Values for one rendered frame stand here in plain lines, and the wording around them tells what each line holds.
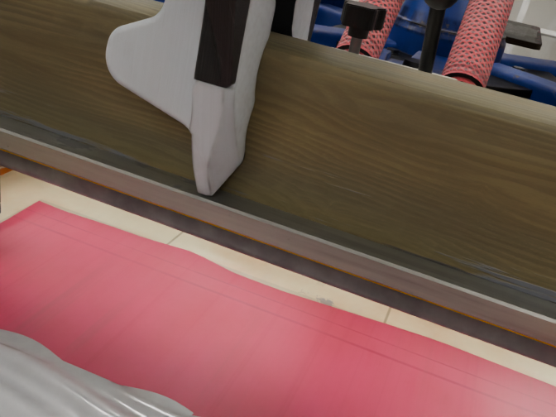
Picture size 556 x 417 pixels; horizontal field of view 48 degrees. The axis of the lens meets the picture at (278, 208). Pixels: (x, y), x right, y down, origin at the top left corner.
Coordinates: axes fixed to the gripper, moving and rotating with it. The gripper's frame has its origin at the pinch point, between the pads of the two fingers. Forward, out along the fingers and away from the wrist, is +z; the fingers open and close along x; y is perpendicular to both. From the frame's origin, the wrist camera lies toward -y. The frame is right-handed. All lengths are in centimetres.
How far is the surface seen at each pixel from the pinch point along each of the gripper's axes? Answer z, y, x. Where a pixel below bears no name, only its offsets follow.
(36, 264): 13.7, 14.8, -4.4
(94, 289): 13.7, 10.1, -4.1
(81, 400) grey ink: 13.0, 4.7, 4.6
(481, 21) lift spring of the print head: -2, -6, -52
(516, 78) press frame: 7, -13, -76
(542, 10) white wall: 23, -28, -414
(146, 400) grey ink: 13.4, 2.3, 2.6
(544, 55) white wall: 49, -38, -414
